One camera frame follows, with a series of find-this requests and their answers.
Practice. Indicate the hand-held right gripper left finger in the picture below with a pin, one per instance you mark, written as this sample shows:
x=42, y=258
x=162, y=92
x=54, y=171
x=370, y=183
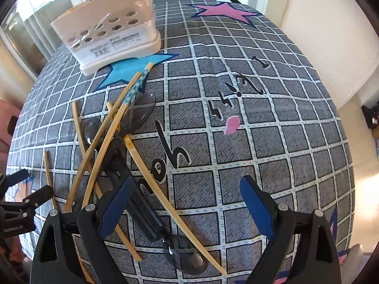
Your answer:
x=114, y=210

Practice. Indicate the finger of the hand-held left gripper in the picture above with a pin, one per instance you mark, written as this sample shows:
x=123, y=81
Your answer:
x=17, y=177
x=37, y=196

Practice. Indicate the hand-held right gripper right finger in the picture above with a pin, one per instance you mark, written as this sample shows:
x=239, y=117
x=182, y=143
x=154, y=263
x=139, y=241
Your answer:
x=257, y=207

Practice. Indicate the plain bamboo chopstick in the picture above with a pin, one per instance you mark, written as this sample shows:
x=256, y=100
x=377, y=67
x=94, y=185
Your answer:
x=111, y=109
x=47, y=165
x=77, y=124
x=100, y=153
x=134, y=80

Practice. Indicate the orange patterned bamboo chopstick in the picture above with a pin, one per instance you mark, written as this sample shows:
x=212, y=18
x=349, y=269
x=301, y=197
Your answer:
x=129, y=145

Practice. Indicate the blue patterned bamboo chopstick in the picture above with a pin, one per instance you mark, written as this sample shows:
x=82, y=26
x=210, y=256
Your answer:
x=139, y=84

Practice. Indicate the beige plastic utensil holder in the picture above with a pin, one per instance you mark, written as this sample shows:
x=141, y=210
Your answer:
x=118, y=44

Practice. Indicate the pink plastic stool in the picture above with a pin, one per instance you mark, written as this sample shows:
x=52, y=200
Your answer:
x=6, y=142

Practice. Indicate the grey checked star tablecloth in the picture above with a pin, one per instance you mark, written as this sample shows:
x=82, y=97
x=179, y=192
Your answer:
x=251, y=142

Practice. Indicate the glass sliding door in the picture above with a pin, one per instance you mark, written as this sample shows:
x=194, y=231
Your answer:
x=32, y=32

